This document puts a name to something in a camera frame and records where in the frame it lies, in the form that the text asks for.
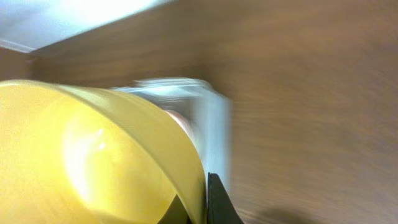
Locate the pink plastic bowl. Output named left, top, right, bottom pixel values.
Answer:
left=165, top=110, right=195, bottom=141

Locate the yellow plastic bowl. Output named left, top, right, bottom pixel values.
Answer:
left=1, top=80, right=206, bottom=223

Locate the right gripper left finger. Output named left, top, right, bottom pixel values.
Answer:
left=158, top=195, right=190, bottom=224

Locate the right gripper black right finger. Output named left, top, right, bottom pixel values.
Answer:
left=207, top=172, right=243, bottom=224

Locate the clear plastic container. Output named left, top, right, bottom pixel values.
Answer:
left=113, top=77, right=231, bottom=192

